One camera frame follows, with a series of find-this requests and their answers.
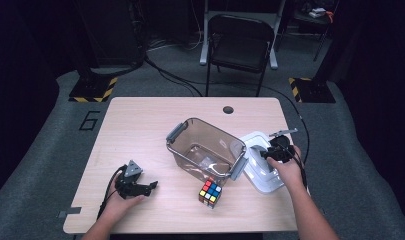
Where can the person's right hand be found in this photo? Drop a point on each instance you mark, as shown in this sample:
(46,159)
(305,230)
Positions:
(290,175)

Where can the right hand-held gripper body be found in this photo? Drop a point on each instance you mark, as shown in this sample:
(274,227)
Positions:
(282,150)

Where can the black equipment cabinet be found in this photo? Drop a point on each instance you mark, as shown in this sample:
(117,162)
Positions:
(113,33)

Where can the transparent grey storage box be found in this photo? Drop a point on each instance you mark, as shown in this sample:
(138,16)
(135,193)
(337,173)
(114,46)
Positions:
(178,130)

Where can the black striped stand base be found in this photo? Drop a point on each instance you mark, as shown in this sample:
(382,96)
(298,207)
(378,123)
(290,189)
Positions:
(90,90)
(315,90)

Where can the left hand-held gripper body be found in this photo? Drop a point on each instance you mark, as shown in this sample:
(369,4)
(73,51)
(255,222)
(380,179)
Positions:
(128,185)

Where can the grey tape strip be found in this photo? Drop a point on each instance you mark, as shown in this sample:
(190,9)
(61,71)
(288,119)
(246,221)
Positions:
(70,212)

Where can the colourful puzzle cube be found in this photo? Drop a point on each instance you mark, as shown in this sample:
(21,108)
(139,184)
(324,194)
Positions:
(210,193)

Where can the black floor tape marking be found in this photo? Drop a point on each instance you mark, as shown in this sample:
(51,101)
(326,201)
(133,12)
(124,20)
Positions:
(89,112)

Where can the person's left hand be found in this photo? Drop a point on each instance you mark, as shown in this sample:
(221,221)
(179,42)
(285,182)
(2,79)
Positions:
(118,205)

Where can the black folding chair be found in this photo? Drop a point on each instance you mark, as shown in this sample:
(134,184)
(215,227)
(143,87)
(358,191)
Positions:
(238,50)

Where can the white device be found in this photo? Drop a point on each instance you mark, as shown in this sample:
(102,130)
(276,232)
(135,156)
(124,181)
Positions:
(317,11)

